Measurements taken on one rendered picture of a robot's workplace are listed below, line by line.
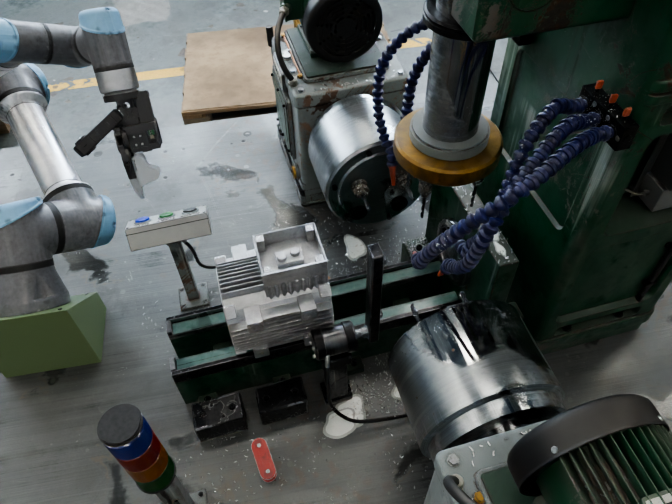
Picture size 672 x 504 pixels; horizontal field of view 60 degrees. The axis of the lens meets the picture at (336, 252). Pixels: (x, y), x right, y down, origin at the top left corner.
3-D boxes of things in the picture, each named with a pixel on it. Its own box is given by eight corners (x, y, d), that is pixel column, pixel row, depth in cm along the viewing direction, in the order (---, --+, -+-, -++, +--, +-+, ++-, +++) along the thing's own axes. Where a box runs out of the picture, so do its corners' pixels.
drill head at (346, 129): (383, 133, 163) (387, 52, 144) (431, 224, 140) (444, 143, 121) (297, 150, 159) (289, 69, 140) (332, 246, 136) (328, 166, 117)
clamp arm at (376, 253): (377, 327, 112) (382, 241, 92) (382, 340, 110) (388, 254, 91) (360, 332, 111) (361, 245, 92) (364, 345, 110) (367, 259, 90)
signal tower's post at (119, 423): (206, 489, 112) (147, 389, 80) (211, 531, 107) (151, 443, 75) (164, 500, 111) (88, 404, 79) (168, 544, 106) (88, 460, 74)
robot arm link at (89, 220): (50, 266, 128) (-37, 84, 142) (113, 253, 139) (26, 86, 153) (64, 235, 121) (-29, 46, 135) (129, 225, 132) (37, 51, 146)
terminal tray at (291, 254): (315, 245, 116) (313, 220, 110) (329, 286, 109) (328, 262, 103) (256, 258, 114) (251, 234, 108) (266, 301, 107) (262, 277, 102)
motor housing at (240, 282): (314, 276, 130) (309, 218, 115) (336, 347, 118) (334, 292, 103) (226, 296, 127) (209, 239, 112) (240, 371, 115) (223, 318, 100)
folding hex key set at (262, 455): (250, 444, 118) (248, 441, 116) (265, 438, 118) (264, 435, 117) (263, 485, 112) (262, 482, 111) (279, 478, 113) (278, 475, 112)
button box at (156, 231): (211, 225, 129) (206, 203, 127) (212, 234, 123) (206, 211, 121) (133, 242, 126) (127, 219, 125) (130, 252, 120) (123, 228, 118)
